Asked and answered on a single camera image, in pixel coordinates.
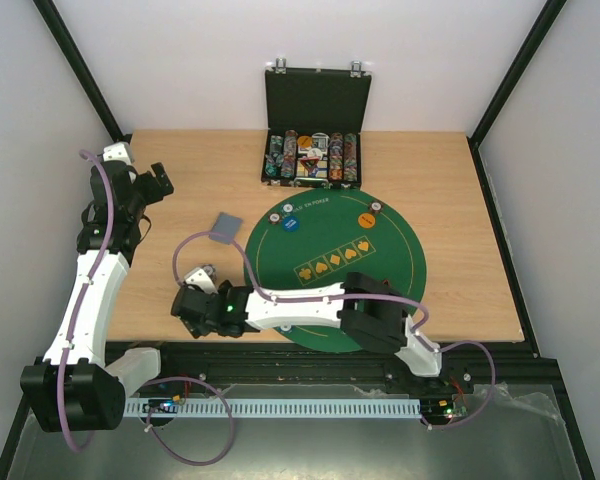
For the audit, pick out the round green poker mat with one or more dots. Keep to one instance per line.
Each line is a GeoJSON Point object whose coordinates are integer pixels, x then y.
{"type": "Point", "coordinates": [329, 244]}

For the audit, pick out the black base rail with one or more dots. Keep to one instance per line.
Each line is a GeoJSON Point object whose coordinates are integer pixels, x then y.
{"type": "Point", "coordinates": [224, 364]}

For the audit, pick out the triangular all in button in case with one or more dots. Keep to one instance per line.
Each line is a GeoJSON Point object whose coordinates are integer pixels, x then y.
{"type": "Point", "coordinates": [307, 166]}

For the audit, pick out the black aluminium frame post left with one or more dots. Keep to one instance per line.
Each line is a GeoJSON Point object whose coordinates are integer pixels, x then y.
{"type": "Point", "coordinates": [72, 54]}

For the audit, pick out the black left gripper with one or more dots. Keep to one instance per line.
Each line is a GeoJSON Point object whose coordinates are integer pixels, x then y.
{"type": "Point", "coordinates": [156, 193]}

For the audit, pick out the red chip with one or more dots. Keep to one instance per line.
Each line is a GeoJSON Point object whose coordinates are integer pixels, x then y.
{"type": "Point", "coordinates": [274, 218]}
{"type": "Point", "coordinates": [375, 207]}

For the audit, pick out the black aluminium frame post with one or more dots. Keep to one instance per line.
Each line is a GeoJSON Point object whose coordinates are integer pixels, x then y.
{"type": "Point", "coordinates": [72, 54]}
{"type": "Point", "coordinates": [525, 54]}

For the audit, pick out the blue patterned card deck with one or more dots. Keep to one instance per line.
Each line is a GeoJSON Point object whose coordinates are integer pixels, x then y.
{"type": "Point", "coordinates": [225, 228]}

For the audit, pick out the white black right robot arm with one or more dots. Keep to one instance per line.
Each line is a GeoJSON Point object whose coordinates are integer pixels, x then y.
{"type": "Point", "coordinates": [369, 312]}

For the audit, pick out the orange big blind button in case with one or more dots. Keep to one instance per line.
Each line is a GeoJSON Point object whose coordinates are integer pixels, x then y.
{"type": "Point", "coordinates": [305, 142]}

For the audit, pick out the black aluminium frame post right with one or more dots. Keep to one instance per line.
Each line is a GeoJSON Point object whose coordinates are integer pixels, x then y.
{"type": "Point", "coordinates": [525, 54]}

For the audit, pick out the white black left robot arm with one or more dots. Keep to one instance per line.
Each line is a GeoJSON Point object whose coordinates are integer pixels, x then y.
{"type": "Point", "coordinates": [72, 387]}

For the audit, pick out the blue small blind button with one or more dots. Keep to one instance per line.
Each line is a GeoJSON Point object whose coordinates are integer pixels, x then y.
{"type": "Point", "coordinates": [290, 224]}

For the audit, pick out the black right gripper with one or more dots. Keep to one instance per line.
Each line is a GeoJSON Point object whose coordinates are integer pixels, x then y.
{"type": "Point", "coordinates": [183, 306]}

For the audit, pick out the black poker chip case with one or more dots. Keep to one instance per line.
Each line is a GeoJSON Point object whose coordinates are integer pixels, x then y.
{"type": "Point", "coordinates": [315, 102]}

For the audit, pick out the teal chip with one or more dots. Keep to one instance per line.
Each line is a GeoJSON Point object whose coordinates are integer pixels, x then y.
{"type": "Point", "coordinates": [286, 328]}

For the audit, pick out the white slotted cable duct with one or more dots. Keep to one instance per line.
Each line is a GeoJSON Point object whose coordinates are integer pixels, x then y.
{"type": "Point", "coordinates": [277, 408]}

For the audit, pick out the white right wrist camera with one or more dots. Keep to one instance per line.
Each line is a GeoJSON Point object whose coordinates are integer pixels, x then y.
{"type": "Point", "coordinates": [199, 279]}

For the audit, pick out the orange big blind button on mat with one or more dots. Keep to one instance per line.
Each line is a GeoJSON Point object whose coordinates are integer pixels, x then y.
{"type": "Point", "coordinates": [366, 220]}

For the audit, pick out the chip row in case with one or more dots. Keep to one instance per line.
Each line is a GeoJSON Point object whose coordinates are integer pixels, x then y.
{"type": "Point", "coordinates": [350, 170]}
{"type": "Point", "coordinates": [288, 165]}
{"type": "Point", "coordinates": [335, 152]}
{"type": "Point", "coordinates": [274, 156]}

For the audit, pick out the grey chip stack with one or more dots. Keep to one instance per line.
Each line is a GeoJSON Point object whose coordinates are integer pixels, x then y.
{"type": "Point", "coordinates": [210, 270]}

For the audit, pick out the leftmost chip row in case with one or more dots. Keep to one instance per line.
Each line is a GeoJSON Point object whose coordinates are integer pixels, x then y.
{"type": "Point", "coordinates": [274, 156]}

